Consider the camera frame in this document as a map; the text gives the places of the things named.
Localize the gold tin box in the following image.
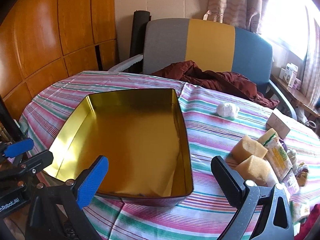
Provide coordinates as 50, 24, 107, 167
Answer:
42, 88, 195, 207

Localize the lilac packet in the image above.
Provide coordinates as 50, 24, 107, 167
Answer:
281, 175, 300, 194

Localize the striped tablecloth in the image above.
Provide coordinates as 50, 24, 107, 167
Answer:
19, 70, 320, 240

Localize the wooden wardrobe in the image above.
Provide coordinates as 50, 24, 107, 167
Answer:
0, 0, 120, 122

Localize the window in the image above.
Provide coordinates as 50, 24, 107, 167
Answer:
260, 0, 320, 63

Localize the clear packet with green label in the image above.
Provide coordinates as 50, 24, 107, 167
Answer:
264, 144, 293, 182

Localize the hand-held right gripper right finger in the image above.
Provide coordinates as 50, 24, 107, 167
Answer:
211, 156, 295, 240

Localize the black rolled mat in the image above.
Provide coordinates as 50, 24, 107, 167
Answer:
129, 10, 152, 75

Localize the grey yellow blue armchair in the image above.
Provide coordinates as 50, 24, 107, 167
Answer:
107, 17, 298, 121

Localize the patterned beige curtain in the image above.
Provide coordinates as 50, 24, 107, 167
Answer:
202, 0, 272, 34

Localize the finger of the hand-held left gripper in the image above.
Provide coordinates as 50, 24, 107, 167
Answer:
0, 149, 54, 183
0, 138, 35, 166

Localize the red quilted cloth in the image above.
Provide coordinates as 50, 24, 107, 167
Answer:
301, 211, 320, 240

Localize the small pale printed packet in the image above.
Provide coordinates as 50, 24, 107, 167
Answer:
290, 201, 310, 223

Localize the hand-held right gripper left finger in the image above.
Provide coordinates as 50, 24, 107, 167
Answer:
25, 155, 110, 240

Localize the wooden side table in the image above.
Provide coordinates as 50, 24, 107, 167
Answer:
271, 74, 320, 122

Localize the white fluffy wad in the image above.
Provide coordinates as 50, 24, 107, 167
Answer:
216, 103, 240, 117

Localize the maroon jacket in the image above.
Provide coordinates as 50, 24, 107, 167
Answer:
149, 60, 280, 110

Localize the sponge packet with printed paper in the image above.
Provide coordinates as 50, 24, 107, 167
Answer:
257, 128, 280, 146

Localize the white box with blue label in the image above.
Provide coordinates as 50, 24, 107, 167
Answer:
285, 64, 300, 88

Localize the yellow sponge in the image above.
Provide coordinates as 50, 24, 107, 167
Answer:
235, 155, 273, 187
230, 134, 269, 164

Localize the striped pink curtain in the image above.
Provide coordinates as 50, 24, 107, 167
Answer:
299, 17, 320, 103

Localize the small cream cardboard box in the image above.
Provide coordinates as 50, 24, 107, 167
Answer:
266, 108, 292, 139

